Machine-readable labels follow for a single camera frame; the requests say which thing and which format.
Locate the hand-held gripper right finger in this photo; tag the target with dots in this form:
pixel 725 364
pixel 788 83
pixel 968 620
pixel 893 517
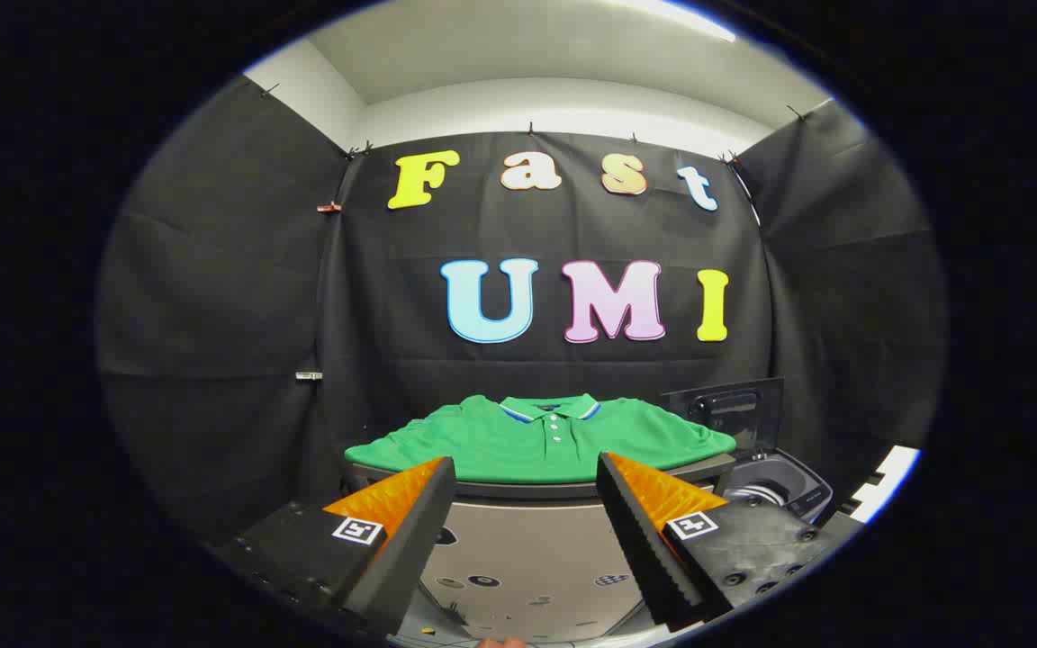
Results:
pixel 640 540

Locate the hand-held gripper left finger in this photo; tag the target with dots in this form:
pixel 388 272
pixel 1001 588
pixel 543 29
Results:
pixel 410 540

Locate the green polo shirt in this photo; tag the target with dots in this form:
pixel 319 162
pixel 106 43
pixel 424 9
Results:
pixel 482 441

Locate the dark washing machine lid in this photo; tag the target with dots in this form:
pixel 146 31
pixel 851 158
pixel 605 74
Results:
pixel 734 409

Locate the white black patterned board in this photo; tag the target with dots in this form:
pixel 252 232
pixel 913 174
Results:
pixel 888 477

